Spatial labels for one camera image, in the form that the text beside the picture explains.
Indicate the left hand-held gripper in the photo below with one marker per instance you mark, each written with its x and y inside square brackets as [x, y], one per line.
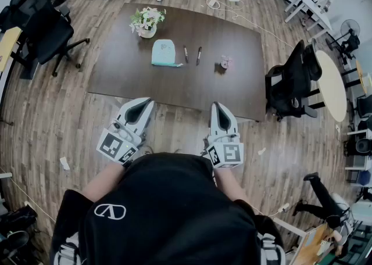
[112, 144]

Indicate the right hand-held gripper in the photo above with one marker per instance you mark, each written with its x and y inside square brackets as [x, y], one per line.
[229, 152]

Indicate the light blue pencil pouch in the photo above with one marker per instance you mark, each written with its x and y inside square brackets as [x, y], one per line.
[163, 53]

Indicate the black pen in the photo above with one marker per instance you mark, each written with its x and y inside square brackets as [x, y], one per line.
[186, 54]
[198, 56]

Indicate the person's right forearm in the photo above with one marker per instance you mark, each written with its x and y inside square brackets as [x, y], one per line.
[229, 184]

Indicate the person's left forearm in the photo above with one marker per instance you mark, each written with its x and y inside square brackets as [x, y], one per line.
[104, 182]

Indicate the person's grey shoe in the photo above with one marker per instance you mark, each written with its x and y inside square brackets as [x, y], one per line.
[147, 150]

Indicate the white paper scrap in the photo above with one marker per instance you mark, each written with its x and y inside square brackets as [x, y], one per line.
[261, 151]
[64, 163]

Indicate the small pink flower ornament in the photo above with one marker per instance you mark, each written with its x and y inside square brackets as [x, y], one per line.
[226, 62]

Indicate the black mesh office chair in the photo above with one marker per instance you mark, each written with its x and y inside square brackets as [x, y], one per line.
[287, 83]

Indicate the potted pink flower plant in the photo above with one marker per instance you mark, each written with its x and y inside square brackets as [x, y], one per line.
[146, 22]

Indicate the person's black t-shirt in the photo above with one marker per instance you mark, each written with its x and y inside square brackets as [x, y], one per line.
[165, 208]

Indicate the white extension socket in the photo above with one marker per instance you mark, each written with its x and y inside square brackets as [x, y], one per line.
[284, 207]

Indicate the round beige table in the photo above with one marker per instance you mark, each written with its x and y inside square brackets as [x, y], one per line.
[331, 83]

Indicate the white power adapter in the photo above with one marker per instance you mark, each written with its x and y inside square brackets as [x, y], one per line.
[214, 3]

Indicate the yellow wooden desk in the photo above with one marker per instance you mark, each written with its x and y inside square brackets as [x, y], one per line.
[8, 46]

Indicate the white desk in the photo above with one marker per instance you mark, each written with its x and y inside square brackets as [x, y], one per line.
[315, 8]

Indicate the light wooden desk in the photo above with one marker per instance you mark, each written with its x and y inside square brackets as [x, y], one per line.
[315, 243]

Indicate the black standing fan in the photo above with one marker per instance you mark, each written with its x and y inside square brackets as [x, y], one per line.
[348, 35]

